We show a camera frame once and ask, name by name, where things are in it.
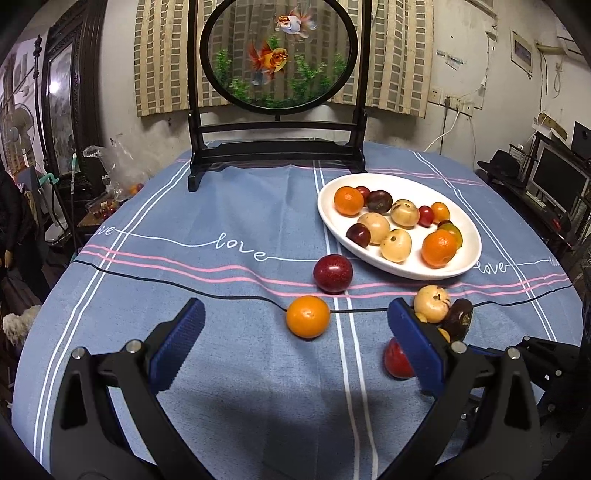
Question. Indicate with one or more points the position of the electric fan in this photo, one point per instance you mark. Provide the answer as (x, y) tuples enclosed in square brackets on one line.
[(18, 131)]

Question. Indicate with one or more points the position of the blue striped tablecloth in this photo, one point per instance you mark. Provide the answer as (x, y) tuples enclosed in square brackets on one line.
[(207, 323)]

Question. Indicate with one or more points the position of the white fluffy thing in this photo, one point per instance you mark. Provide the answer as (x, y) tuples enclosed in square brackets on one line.
[(18, 324)]

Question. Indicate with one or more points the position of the striped beige curtain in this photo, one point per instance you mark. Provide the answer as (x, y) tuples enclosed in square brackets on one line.
[(397, 55)]

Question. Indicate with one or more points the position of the large orange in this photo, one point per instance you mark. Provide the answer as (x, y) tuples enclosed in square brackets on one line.
[(438, 249), (348, 201)]

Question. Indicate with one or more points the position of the framed wall picture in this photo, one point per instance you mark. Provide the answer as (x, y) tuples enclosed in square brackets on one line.
[(521, 50)]

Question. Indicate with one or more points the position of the small orange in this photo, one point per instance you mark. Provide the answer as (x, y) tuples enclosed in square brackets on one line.
[(444, 334), (441, 212)]

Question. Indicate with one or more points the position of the white oval plate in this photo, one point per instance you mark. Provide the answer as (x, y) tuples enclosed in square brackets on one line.
[(415, 271)]

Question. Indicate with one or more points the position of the beige wall pipe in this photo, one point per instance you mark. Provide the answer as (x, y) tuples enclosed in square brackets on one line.
[(551, 48)]

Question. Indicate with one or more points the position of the clear plastic bag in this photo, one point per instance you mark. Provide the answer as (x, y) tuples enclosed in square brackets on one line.
[(115, 161)]

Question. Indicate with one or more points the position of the computer monitor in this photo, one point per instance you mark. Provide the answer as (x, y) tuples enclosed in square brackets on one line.
[(558, 180)]

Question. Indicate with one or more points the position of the white wall socket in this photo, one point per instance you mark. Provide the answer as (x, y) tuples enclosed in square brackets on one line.
[(438, 95)]

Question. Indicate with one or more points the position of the black pole stand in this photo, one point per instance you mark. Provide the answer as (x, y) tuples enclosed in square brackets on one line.
[(40, 101)]

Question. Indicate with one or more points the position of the black desk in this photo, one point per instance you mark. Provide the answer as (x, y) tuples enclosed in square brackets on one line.
[(540, 214)]

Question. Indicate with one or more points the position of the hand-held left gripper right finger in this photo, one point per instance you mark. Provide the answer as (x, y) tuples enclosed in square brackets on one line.
[(415, 344)]

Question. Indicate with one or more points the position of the black speaker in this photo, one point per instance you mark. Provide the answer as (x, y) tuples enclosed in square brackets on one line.
[(581, 136)]

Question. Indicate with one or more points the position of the small dark red fruit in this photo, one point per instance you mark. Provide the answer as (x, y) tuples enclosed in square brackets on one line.
[(364, 192)]

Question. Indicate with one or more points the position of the dark wooden framed panel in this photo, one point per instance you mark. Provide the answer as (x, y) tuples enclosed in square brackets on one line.
[(69, 92)]

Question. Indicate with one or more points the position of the tan fruit with dimple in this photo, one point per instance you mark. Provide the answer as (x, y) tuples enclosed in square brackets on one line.
[(431, 302)]

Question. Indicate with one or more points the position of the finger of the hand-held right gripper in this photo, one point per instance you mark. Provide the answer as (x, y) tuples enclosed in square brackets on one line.
[(554, 362)]

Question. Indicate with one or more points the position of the round goldfish screen with stand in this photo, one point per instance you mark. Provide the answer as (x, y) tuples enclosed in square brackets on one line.
[(277, 50)]

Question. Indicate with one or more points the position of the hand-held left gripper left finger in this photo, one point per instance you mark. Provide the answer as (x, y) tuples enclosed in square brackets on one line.
[(178, 341)]

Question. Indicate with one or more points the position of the white paper wall note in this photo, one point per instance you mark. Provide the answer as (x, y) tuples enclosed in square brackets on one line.
[(455, 60)]

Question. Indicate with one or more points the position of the dark green fruit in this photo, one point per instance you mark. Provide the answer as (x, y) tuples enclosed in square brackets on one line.
[(455, 232)]

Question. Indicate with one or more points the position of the black hat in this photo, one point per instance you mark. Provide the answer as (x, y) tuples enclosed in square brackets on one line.
[(503, 164)]

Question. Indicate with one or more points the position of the green hook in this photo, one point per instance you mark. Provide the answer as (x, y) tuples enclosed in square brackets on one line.
[(48, 179)]

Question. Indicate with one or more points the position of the white keyboard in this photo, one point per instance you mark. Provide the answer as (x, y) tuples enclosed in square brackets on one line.
[(535, 198)]

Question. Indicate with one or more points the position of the dark brown purple fruit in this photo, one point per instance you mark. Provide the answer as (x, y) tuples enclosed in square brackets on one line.
[(379, 201)]

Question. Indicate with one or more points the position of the tan fruit with holes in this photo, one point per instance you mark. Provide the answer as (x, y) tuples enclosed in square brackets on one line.
[(405, 213)]

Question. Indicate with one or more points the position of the tan round fruit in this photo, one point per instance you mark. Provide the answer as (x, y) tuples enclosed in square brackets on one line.
[(396, 245), (375, 227)]

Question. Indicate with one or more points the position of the dark red round fruit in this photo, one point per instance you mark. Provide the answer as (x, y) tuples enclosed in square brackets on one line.
[(332, 273), (358, 235)]

